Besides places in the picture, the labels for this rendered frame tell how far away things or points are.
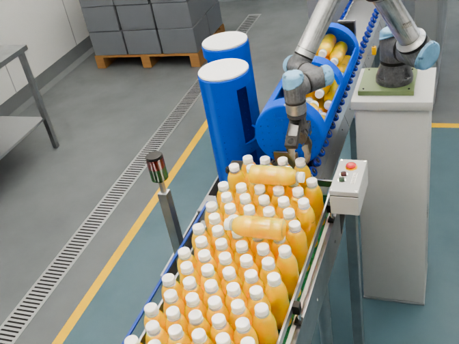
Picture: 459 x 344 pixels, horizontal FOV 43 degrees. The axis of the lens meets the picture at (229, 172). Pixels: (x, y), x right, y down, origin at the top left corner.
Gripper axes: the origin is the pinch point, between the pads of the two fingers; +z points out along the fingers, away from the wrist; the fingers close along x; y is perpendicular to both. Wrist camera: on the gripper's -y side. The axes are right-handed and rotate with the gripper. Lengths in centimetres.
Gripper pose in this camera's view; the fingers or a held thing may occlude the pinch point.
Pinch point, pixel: (300, 161)
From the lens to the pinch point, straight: 223.1
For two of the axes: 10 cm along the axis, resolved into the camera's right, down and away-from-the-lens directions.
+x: -9.3, -0.6, 3.6
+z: 1.6, 8.2, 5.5
